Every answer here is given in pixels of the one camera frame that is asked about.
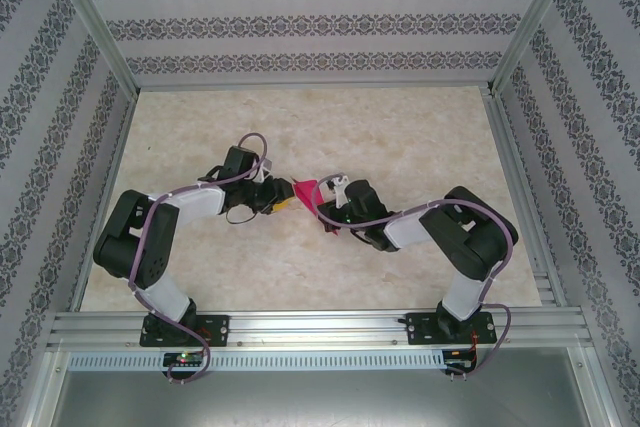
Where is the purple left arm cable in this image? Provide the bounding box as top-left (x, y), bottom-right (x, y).
top-left (128, 132), bottom-right (274, 386)

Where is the aluminium frame post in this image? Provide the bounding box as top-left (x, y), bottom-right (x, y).
top-left (489, 0), bottom-right (586, 94)
top-left (44, 0), bottom-right (141, 94)

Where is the pink square paper sheet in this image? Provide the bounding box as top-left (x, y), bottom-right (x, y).
top-left (292, 179), bottom-right (346, 238)

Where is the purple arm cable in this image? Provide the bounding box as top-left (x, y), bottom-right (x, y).
top-left (312, 174), bottom-right (519, 383)
top-left (128, 132), bottom-right (274, 386)

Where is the aluminium frame cross rail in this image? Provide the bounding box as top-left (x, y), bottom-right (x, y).
top-left (133, 79), bottom-right (497, 94)

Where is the grey metal tray panel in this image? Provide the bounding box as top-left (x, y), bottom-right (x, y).
top-left (29, 346), bottom-right (621, 427)

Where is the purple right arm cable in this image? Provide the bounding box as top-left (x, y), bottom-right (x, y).
top-left (312, 174), bottom-right (519, 383)

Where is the thin black left gripper cable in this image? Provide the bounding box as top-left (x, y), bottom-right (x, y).
top-left (224, 206), bottom-right (261, 227)

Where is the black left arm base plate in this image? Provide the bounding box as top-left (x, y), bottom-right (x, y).
top-left (141, 314), bottom-right (231, 348)

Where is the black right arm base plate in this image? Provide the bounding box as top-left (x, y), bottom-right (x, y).
top-left (405, 311), bottom-right (500, 347)

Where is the aluminium frame side rail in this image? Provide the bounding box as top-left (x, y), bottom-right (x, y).
top-left (482, 86), bottom-right (569, 309)
top-left (67, 89), bottom-right (141, 313)

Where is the aluminium mounting rail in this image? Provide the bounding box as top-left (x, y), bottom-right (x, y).
top-left (47, 307), bottom-right (596, 351)

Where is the slotted grey cable duct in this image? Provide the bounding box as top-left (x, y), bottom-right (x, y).
top-left (67, 349), bottom-right (447, 373)

